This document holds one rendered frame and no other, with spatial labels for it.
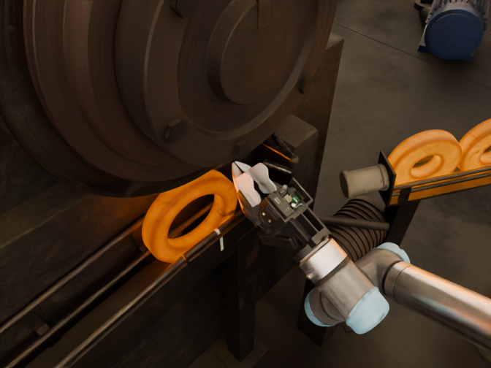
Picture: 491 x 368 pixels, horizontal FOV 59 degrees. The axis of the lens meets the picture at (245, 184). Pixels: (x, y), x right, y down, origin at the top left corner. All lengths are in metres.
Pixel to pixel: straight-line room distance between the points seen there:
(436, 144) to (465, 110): 1.53
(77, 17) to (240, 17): 0.14
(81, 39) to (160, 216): 0.36
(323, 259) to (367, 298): 0.09
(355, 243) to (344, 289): 0.33
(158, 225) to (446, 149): 0.60
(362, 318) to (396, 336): 0.81
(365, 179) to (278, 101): 0.43
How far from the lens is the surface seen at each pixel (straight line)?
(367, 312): 0.74
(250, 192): 0.76
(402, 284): 0.83
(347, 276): 0.73
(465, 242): 1.85
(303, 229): 0.74
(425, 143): 0.93
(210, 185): 0.72
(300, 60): 0.56
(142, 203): 0.76
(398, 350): 1.53
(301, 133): 0.85
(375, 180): 0.95
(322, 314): 0.82
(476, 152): 1.03
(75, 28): 0.40
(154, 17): 0.37
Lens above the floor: 1.35
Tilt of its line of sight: 48 degrees down
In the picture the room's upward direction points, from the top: straight up
